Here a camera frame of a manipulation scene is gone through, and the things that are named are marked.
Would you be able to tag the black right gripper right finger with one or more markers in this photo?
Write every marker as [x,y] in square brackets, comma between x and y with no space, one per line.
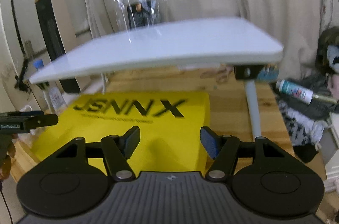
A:
[223,150]

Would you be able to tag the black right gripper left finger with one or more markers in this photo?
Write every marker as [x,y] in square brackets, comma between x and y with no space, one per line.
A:
[117,150]

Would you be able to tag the person's left hand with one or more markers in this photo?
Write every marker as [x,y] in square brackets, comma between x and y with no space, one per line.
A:
[7,153]

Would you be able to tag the plastic water bottle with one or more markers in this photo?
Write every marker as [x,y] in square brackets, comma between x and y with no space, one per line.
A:
[53,97]

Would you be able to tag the pile of clothes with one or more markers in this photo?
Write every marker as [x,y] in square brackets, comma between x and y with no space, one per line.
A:
[306,123]

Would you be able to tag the teal white tube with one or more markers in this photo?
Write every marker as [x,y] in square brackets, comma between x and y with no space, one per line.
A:
[296,91]

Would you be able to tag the beige tower heater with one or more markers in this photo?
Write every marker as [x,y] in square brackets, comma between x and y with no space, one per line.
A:
[56,27]

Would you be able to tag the white folding desk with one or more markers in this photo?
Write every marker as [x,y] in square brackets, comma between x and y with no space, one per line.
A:
[225,40]

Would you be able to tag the clear zip bag with card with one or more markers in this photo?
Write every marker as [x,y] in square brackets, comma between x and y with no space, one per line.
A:
[132,14]

